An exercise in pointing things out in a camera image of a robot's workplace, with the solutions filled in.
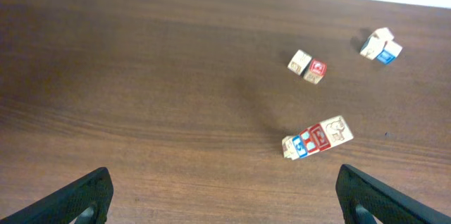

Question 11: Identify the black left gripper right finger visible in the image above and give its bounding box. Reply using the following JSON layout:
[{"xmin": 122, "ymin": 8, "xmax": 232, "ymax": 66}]
[{"xmin": 335, "ymin": 164, "xmax": 450, "ymax": 224}]

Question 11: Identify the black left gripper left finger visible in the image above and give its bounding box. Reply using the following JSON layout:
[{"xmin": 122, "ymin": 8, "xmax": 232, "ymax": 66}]
[{"xmin": 1, "ymin": 167, "xmax": 113, "ymax": 224}]

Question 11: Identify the wooden block green R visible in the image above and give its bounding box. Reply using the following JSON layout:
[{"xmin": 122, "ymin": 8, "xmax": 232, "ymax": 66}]
[{"xmin": 309, "ymin": 116, "xmax": 354, "ymax": 151}]

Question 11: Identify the wooden block red I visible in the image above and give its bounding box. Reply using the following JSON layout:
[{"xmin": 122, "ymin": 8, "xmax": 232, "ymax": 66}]
[{"xmin": 299, "ymin": 129, "xmax": 320, "ymax": 155}]

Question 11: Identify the wooden block green N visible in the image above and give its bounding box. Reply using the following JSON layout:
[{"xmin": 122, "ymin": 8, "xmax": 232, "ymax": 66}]
[{"xmin": 282, "ymin": 135, "xmax": 299, "ymax": 160}]

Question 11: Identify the wooden block blue 5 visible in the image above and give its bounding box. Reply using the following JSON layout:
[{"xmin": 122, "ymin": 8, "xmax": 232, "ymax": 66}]
[{"xmin": 292, "ymin": 136, "xmax": 308, "ymax": 158}]

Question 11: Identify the wooden block red E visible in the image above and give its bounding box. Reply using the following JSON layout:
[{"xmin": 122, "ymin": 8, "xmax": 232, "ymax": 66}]
[{"xmin": 303, "ymin": 59, "xmax": 327, "ymax": 85}]

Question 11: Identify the wooden block blue letter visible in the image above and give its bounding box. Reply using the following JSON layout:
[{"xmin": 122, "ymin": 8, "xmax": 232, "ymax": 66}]
[{"xmin": 376, "ymin": 41, "xmax": 403, "ymax": 65}]

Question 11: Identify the wooden block blue side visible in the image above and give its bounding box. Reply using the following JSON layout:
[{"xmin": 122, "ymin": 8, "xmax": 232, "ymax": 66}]
[{"xmin": 288, "ymin": 49, "xmax": 312, "ymax": 75}]

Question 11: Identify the wooden block red side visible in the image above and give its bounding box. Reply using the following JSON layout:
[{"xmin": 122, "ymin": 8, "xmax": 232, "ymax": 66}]
[{"xmin": 359, "ymin": 36, "xmax": 385, "ymax": 60}]

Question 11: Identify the wooden block rear plain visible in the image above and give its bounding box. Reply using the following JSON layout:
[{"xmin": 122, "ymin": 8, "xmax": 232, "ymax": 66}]
[{"xmin": 371, "ymin": 27, "xmax": 395, "ymax": 42}]

